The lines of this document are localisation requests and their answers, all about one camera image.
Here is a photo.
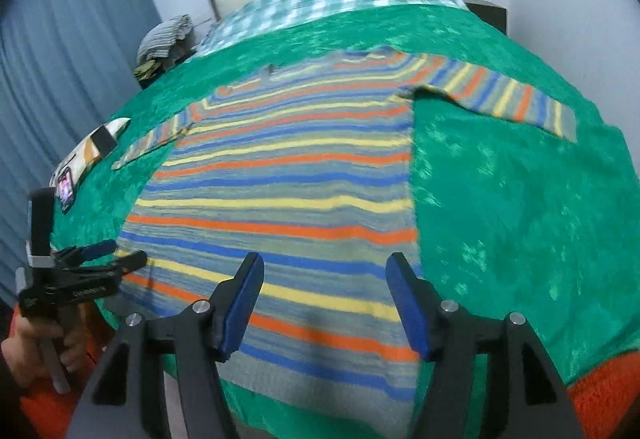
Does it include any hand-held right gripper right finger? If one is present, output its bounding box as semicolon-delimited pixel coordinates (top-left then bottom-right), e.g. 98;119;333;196
385;251;586;439

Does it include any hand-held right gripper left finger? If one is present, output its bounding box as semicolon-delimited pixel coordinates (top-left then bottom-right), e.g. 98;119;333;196
65;251;266;439

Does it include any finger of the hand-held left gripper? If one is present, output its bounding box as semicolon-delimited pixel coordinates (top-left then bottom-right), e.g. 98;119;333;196
65;250;149;281
52;240;118;266

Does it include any striped knit sweater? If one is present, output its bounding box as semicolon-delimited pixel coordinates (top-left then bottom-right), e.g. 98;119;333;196
111;46;579;403

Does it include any pile of striped clothes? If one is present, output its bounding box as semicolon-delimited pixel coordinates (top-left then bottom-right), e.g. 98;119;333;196
134;14;196;82

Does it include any person's left hand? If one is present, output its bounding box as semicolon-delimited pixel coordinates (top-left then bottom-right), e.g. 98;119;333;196
0;311;90;387

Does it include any smartphone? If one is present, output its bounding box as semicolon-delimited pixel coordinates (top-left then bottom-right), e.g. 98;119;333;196
56;169;77;214

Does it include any printed pillow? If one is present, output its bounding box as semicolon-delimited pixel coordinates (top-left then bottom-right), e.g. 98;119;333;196
50;118;132;186

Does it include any green plush blanket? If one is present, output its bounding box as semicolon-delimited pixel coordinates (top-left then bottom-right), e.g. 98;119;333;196
50;4;640;435

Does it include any blue-grey curtain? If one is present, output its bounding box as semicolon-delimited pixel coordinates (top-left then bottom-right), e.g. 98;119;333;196
0;0;163;307

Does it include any orange fleece blanket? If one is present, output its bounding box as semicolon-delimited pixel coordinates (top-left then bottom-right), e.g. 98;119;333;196
566;348;640;439

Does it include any dark bedside cabinet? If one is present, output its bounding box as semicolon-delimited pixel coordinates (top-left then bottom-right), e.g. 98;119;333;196
462;0;509;37

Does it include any green checked bedsheet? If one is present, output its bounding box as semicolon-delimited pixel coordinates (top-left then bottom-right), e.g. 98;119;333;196
197;0;469;57

